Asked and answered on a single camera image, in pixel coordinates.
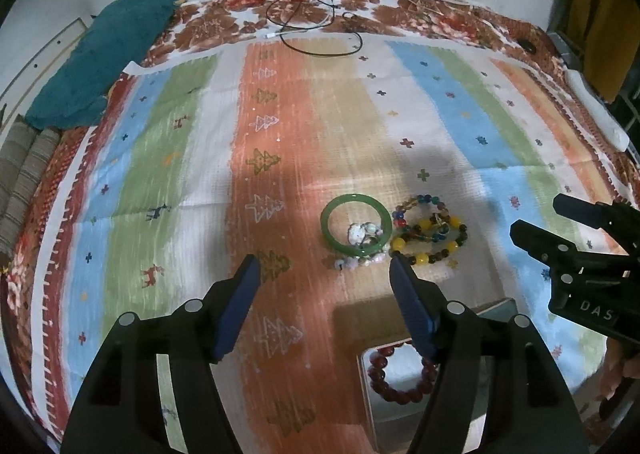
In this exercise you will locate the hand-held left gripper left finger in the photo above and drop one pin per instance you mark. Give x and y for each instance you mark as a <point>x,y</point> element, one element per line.
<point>237,306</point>

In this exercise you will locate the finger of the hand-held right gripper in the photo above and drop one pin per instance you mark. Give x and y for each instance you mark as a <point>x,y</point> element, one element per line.
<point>542,244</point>
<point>590,211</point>

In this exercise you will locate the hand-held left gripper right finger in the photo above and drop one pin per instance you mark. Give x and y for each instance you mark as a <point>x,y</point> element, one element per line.
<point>412,306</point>

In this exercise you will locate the white jewellery box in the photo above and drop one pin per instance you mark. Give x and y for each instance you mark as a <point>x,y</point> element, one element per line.
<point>367,409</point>

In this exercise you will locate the green jade bangle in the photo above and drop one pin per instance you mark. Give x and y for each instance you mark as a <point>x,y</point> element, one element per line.
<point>327,229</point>

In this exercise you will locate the person's right hand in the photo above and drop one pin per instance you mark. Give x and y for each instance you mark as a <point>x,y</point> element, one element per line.
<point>611,374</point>

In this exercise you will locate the small black round object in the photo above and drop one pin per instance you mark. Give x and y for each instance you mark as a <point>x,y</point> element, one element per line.
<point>526,45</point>

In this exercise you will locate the striped patterned blanket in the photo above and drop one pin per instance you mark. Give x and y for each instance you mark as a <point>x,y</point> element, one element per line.
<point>300,134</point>

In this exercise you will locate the grey striped cushion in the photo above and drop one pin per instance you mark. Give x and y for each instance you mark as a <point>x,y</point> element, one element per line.
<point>25,169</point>

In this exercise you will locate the teal pillow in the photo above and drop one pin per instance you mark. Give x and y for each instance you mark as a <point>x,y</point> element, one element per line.
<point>100,64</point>

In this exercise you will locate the brown floral bed sheet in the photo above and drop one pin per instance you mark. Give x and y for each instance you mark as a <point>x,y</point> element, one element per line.
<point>210,24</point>

